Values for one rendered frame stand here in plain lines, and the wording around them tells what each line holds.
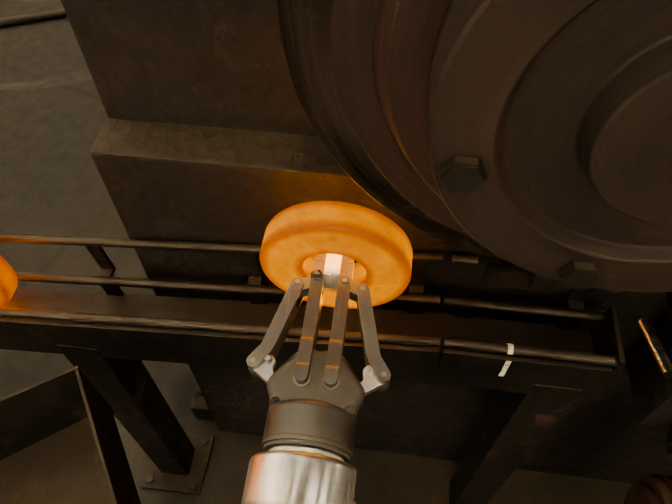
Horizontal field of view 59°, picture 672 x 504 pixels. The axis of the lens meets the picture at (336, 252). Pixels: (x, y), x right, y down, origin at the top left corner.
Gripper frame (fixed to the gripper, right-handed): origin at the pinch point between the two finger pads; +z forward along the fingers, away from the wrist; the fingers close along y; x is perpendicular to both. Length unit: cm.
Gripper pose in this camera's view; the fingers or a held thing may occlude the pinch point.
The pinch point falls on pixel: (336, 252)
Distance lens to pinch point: 58.8
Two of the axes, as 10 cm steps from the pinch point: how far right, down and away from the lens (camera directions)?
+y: 9.9, 1.0, -0.7
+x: -0.1, -5.5, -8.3
